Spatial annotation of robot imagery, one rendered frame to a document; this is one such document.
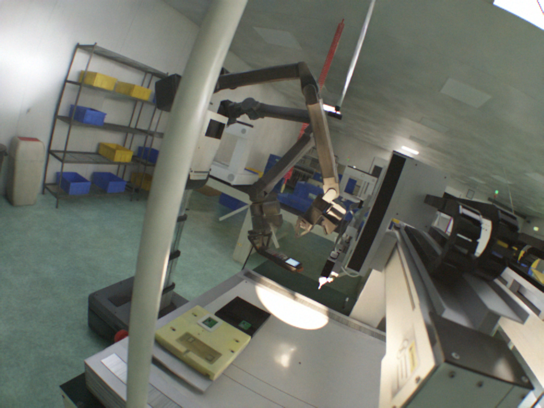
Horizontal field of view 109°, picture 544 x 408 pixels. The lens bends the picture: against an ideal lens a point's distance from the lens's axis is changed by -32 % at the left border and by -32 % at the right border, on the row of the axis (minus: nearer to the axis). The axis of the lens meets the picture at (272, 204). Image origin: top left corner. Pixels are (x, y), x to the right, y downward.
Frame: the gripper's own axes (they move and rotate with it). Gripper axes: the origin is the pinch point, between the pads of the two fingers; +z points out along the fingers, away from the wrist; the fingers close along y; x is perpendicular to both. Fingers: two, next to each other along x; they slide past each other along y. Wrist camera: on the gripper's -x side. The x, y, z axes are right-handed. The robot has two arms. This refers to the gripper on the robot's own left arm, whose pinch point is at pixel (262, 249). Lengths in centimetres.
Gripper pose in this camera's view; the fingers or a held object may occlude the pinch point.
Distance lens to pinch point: 123.5
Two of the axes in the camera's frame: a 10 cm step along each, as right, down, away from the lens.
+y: 4.1, -0.5, 9.1
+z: 1.4, 9.9, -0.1
